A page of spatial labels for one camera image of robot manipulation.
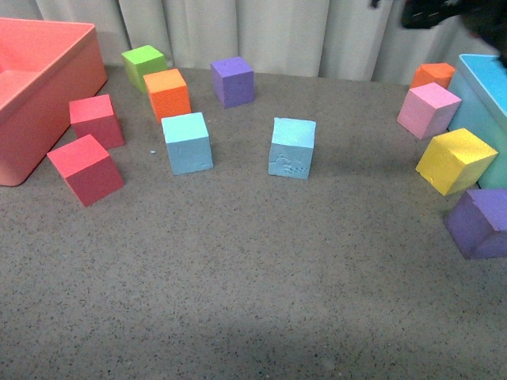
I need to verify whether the dark red foam cube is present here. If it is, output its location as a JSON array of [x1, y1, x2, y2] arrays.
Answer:
[[69, 94, 125, 150]]

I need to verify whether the pink plastic bin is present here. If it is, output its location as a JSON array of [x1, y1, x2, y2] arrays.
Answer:
[[1, 18, 107, 187]]

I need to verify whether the pink foam cube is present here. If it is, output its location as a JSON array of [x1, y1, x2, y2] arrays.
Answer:
[[397, 82, 462, 139]]

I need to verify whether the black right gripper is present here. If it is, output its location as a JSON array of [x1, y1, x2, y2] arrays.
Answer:
[[370, 0, 507, 67]]

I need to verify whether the orange foam cube by bin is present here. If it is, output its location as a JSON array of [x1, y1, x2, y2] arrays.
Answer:
[[410, 63, 456, 89]]

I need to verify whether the light blue plastic bin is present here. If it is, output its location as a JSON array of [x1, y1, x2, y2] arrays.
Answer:
[[448, 54, 506, 188]]

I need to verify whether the dented light blue foam cube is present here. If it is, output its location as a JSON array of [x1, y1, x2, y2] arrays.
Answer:
[[268, 117, 317, 180]]

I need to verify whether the yellow foam cube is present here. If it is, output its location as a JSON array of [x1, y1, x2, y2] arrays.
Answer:
[[416, 128, 498, 196]]

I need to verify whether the white curtain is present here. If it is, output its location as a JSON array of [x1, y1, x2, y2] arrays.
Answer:
[[1, 1, 493, 84]]

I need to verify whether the green foam cube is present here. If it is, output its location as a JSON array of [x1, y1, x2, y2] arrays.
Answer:
[[121, 45, 168, 93]]

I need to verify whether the purple foam cube near bin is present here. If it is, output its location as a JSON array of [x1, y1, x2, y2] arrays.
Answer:
[[444, 188, 506, 260]]

